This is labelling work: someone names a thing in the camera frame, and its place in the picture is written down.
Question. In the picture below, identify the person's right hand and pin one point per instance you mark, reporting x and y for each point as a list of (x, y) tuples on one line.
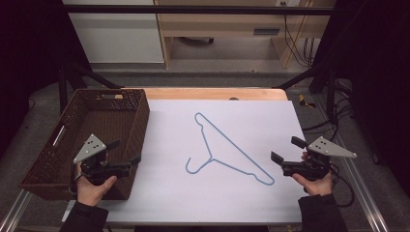
[(317, 187)]

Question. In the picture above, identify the brown woven basket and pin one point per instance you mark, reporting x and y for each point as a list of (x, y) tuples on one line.
[(96, 119)]

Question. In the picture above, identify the black metal stand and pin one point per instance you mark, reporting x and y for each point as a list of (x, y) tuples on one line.
[(322, 77), (69, 83)]

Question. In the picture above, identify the white sheet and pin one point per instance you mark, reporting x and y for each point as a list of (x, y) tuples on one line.
[(180, 193)]

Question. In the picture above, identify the person's left hand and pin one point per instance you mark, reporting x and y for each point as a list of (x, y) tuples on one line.
[(92, 191)]

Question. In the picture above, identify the yellow and black tool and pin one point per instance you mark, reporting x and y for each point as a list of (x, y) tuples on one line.
[(304, 101)]

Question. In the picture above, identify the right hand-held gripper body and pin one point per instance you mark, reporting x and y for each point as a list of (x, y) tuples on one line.
[(317, 161)]

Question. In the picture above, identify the white cabinet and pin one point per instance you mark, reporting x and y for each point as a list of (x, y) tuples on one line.
[(119, 35)]

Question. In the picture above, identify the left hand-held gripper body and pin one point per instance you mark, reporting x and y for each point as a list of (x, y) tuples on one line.
[(96, 167)]

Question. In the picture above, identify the wooden desk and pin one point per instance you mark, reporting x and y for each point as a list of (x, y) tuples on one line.
[(225, 22)]

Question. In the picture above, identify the black horizontal bar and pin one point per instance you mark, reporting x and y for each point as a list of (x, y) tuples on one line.
[(193, 9)]

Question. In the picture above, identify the black curtain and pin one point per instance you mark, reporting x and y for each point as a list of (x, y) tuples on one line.
[(29, 48), (377, 80)]

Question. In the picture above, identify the aluminium rail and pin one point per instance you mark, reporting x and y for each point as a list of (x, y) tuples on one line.
[(13, 212), (357, 190)]

